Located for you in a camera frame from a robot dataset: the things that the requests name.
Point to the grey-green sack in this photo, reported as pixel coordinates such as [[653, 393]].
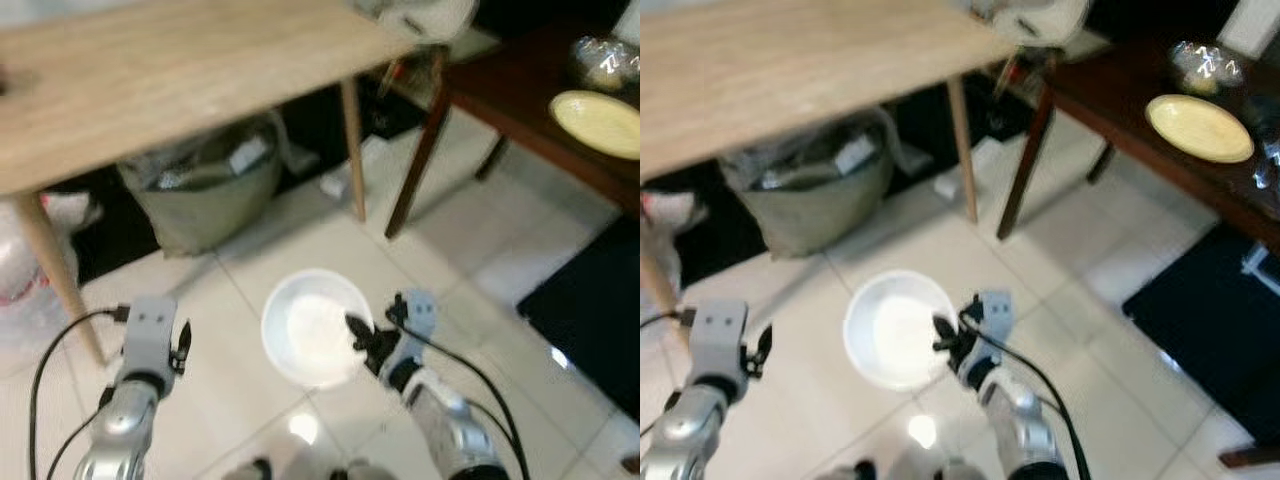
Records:
[[810, 210], [200, 210]]

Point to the white plate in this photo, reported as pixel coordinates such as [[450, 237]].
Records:
[[895, 330], [310, 330]]

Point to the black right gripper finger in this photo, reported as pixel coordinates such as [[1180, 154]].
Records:
[[358, 328], [945, 328]]

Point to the dark wooden table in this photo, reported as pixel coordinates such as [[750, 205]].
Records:
[[1110, 90], [510, 90]]

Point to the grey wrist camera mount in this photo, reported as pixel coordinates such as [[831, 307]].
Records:
[[718, 340], [148, 335], [995, 320], [418, 320]]

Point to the light wooden table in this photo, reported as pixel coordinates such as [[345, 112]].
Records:
[[180, 80], [800, 75]]

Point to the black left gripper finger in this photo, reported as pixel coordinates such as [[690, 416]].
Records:
[[764, 340], [185, 335]]

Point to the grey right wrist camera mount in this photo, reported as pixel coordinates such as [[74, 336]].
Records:
[[995, 320], [418, 320]]

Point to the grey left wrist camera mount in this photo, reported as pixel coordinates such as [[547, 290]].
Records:
[[718, 340], [148, 335]]

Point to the clear plastic bag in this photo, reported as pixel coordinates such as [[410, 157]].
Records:
[[20, 270], [656, 212]]

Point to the black floor mat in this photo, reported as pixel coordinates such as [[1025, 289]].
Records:
[[1210, 330], [590, 320]]

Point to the white paper scrap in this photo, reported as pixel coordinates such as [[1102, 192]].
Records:
[[335, 185], [948, 184]]

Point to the yellow plate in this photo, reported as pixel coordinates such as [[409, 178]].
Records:
[[600, 122], [1198, 128]]

